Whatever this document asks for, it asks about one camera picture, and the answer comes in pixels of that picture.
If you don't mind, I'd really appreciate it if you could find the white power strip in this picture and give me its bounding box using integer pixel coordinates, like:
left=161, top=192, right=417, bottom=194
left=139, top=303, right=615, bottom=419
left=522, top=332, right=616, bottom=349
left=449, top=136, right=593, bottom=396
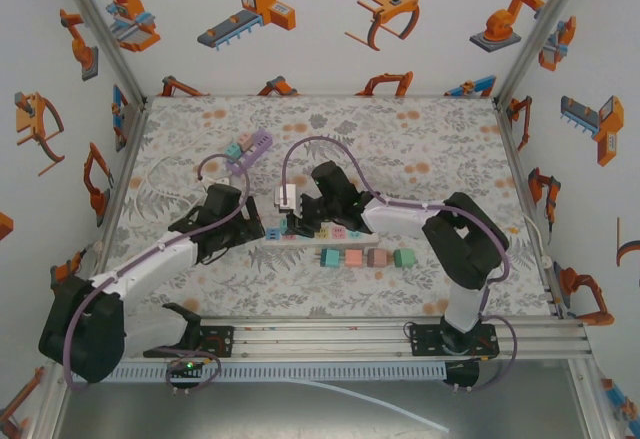
left=262, top=223, right=376, bottom=253

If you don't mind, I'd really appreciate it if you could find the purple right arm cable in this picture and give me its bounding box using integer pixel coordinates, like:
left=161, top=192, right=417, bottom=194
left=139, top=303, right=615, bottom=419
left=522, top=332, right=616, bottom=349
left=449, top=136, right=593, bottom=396
left=280, top=134, right=517, bottom=393

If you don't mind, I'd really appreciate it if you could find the floral tablecloth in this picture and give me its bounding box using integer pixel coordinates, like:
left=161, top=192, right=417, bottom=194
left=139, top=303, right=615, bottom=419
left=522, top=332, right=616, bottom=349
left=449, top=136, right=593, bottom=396
left=99, top=94, right=557, bottom=319

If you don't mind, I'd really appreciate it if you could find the thick white power strip cord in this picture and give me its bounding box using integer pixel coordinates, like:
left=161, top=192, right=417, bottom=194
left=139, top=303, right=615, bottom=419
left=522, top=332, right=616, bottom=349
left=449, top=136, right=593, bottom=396
left=519, top=212, right=552, bottom=271

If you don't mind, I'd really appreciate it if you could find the thin white cable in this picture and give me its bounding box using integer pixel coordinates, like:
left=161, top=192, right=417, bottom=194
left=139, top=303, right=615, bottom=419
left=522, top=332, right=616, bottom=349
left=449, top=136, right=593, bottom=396
left=133, top=131, right=236, bottom=213

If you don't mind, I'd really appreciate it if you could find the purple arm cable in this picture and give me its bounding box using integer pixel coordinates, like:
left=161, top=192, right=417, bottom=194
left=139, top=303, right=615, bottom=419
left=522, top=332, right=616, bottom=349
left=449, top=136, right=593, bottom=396
left=64, top=152, right=251, bottom=395
left=280, top=134, right=517, bottom=393

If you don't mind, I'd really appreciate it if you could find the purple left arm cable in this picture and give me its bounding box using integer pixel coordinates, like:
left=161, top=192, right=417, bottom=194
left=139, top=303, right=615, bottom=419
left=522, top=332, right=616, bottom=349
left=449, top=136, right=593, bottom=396
left=64, top=152, right=251, bottom=395

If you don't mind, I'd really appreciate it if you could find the small black controller box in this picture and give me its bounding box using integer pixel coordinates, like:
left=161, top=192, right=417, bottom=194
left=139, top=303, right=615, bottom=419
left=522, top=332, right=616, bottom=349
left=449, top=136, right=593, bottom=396
left=166, top=357, right=207, bottom=385
left=443, top=361, right=482, bottom=391

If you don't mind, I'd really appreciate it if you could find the purple power strip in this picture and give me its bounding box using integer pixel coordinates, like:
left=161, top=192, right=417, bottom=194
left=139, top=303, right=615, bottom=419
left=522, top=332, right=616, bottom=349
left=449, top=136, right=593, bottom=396
left=224, top=128, right=275, bottom=176

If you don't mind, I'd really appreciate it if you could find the perforated white cable duct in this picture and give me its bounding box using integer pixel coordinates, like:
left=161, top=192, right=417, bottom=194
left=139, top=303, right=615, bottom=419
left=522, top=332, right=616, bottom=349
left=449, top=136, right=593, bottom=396
left=112, top=361, right=447, bottom=383

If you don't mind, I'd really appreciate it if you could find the aluminium frame post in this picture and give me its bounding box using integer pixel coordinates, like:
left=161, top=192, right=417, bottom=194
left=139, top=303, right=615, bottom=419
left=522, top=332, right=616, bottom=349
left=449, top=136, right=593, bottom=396
left=52, top=0, right=149, bottom=105
left=494, top=0, right=594, bottom=105

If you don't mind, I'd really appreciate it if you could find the aluminium frame rail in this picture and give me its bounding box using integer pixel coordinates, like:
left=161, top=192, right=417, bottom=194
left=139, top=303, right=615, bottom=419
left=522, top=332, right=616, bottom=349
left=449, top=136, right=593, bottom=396
left=117, top=317, right=589, bottom=360

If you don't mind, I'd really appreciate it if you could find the aluminium side rail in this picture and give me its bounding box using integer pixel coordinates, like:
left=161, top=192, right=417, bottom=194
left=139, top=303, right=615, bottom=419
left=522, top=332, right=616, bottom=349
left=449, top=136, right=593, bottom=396
left=92, top=98, right=151, bottom=273
left=492, top=97, right=569, bottom=320

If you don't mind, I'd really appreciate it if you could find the white plastic tube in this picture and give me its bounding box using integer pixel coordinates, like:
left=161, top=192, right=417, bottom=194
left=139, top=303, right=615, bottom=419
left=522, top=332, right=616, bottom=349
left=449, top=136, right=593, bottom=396
left=287, top=377, right=451, bottom=434

